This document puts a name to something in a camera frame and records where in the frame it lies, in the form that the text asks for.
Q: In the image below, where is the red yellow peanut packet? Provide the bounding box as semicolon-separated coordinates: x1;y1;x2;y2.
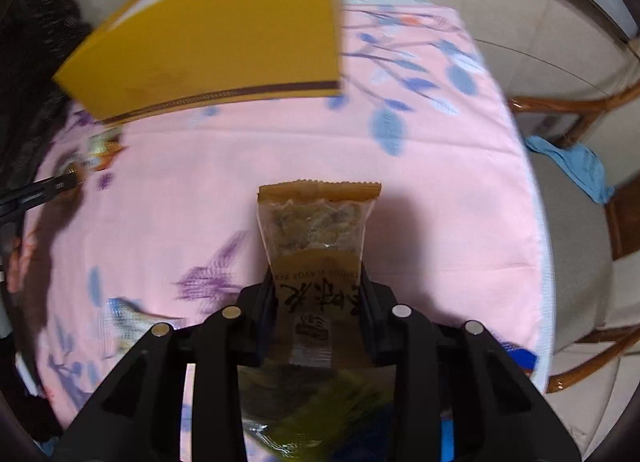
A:
239;364;395;461

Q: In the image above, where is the tan broad bean packet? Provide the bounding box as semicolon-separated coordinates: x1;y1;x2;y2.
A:
257;180;382;370

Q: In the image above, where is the small orange green candy packet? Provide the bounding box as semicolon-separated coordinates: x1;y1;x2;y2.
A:
85;126;126;172

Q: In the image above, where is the blue white foil packet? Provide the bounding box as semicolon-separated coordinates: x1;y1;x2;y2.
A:
98;297;186;359

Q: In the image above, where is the blue cocoa snack bag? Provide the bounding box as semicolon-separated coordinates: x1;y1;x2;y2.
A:
501;343;538;376

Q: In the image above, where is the person's left hand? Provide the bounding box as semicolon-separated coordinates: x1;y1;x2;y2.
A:
6;237;23;294

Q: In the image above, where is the pink floral tablecloth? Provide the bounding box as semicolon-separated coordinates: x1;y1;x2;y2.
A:
16;0;557;462

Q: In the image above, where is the dark carved wooden furniture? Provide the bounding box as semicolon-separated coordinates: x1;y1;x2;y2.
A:
1;0;92;191

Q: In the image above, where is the wooden armchair with cushion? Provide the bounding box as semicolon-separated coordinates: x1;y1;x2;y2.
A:
506;36;640;395

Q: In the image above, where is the blue cloth on chair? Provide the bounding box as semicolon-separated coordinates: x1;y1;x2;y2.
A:
525;136;615;205

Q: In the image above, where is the yellow cardboard box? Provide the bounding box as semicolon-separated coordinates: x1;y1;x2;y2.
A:
54;0;343;125

